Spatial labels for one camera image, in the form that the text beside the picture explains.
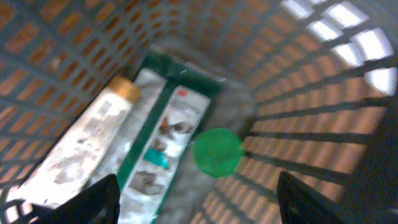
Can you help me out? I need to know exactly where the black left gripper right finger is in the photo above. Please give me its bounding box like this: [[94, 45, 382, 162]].
[[276, 171, 344, 224]]

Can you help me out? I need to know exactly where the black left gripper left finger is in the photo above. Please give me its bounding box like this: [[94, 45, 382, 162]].
[[35, 174, 121, 224]]

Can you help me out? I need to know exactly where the white tube gold cap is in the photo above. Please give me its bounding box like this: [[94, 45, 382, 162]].
[[8, 77, 140, 208]]

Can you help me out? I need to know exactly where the green lid jar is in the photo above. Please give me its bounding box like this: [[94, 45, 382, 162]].
[[191, 128, 244, 178]]

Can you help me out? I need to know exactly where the green wipes package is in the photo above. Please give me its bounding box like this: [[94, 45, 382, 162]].
[[90, 53, 222, 223]]

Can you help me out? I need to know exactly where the grey plastic basket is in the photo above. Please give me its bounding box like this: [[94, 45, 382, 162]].
[[1, 1, 397, 223]]

